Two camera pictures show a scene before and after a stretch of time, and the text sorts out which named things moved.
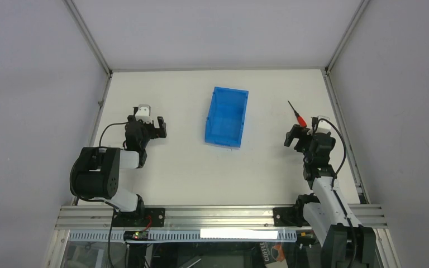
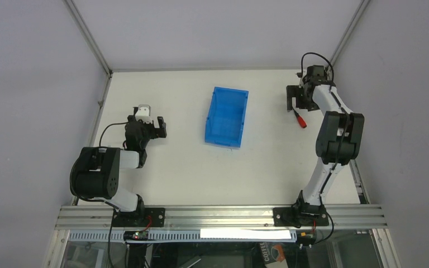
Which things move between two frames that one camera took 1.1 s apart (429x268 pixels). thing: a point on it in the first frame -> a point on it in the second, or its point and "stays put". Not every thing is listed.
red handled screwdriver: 300,120 stays put
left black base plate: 142,217 stays put
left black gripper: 149,128 stays put
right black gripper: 303,137 -> 299,98
